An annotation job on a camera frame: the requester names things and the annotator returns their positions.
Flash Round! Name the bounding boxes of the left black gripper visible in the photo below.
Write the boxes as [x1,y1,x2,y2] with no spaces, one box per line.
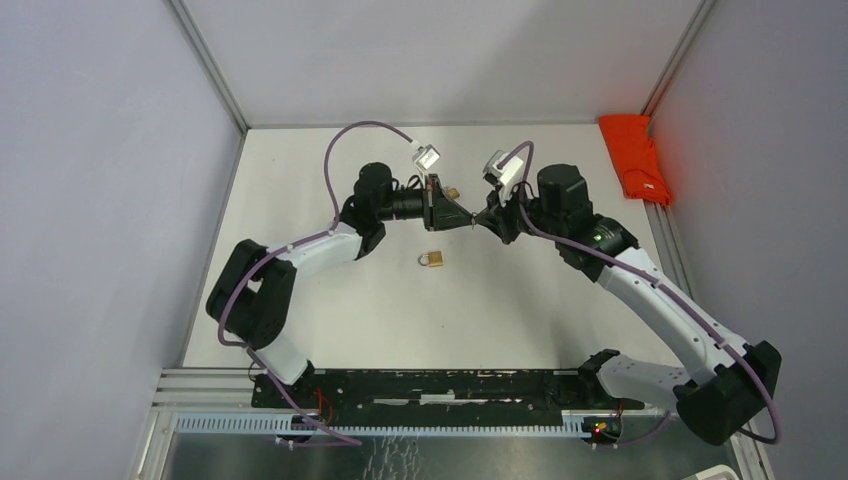
[376,173,475,231]

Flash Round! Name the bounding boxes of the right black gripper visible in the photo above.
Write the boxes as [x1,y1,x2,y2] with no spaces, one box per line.
[476,176,565,245]

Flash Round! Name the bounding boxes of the brass padlock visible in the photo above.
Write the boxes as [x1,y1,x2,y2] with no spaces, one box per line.
[417,250,444,268]
[443,187,460,200]

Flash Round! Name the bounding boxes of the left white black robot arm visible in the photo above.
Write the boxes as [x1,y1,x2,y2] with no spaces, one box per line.
[205,162,474,408]

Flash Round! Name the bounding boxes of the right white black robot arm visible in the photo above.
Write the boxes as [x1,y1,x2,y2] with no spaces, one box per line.
[475,160,782,445]

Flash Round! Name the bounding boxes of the orange folded cloth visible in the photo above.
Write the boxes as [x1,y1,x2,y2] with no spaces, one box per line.
[598,114,674,207]

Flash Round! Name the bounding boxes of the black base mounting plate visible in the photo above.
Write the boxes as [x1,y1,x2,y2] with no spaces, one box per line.
[251,369,645,428]

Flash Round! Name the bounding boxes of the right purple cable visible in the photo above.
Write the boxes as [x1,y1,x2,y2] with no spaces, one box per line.
[498,140,783,448]

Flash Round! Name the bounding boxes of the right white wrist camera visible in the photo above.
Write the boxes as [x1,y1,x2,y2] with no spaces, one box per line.
[483,150,525,205]

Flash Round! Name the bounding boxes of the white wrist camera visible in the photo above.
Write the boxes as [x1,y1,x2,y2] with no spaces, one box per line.
[483,150,525,205]
[410,144,441,180]

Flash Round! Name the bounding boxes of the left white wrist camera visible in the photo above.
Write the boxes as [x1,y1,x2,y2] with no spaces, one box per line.
[410,144,441,180]

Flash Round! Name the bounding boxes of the aluminium frame rails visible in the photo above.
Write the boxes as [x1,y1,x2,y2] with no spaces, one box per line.
[642,198,753,415]

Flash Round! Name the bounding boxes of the white slotted cable duct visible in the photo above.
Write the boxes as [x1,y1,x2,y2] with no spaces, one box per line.
[174,413,591,439]

